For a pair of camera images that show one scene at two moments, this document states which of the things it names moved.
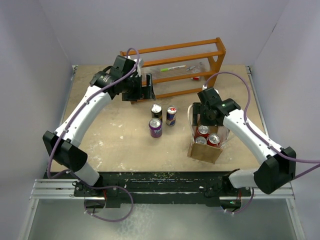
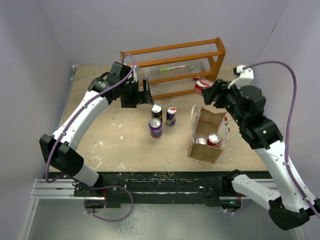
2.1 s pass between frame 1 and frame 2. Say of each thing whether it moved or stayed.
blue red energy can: stayed
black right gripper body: moved
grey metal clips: stayed
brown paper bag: stayed
